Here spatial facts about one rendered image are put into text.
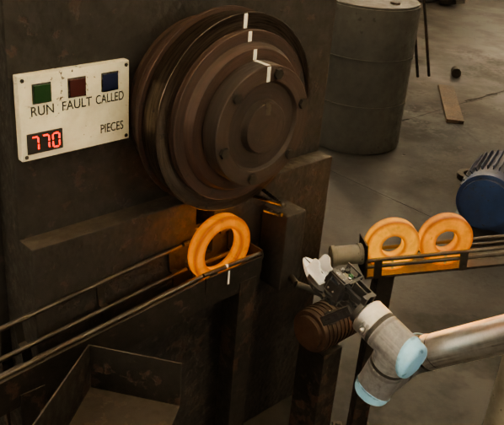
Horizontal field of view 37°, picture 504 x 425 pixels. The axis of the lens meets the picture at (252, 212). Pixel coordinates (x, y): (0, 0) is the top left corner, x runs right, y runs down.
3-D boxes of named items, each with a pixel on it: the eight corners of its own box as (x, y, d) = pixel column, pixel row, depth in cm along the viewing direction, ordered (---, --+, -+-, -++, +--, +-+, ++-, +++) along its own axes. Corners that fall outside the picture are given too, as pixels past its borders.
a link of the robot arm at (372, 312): (383, 331, 181) (357, 346, 175) (369, 318, 183) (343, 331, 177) (398, 307, 175) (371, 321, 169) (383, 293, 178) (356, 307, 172)
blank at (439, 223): (418, 214, 209) (421, 219, 206) (472, 209, 210) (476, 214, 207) (414, 262, 216) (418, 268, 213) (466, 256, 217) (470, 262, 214)
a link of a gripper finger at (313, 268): (309, 244, 186) (335, 269, 181) (302, 261, 189) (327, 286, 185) (301, 248, 184) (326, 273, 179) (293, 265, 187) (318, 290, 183)
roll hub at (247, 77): (199, 191, 168) (205, 68, 155) (286, 164, 185) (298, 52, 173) (215, 201, 164) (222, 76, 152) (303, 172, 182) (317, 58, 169)
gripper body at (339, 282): (348, 260, 182) (383, 293, 177) (335, 283, 188) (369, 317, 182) (326, 269, 178) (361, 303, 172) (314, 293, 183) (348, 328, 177)
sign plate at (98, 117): (18, 159, 155) (12, 74, 147) (124, 135, 172) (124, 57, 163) (23, 163, 154) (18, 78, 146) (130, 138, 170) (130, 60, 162)
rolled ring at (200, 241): (253, 208, 192) (244, 203, 194) (195, 228, 180) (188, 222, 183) (248, 271, 200) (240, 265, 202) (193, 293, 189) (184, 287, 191)
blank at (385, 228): (363, 218, 207) (367, 224, 204) (418, 213, 209) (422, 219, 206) (361, 266, 214) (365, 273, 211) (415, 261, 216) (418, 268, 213)
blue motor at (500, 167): (445, 230, 376) (458, 167, 360) (470, 190, 422) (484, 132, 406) (507, 248, 364) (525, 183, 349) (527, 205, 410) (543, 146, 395)
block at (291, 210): (253, 277, 216) (260, 201, 205) (273, 268, 221) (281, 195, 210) (279, 293, 209) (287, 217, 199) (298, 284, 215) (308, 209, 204)
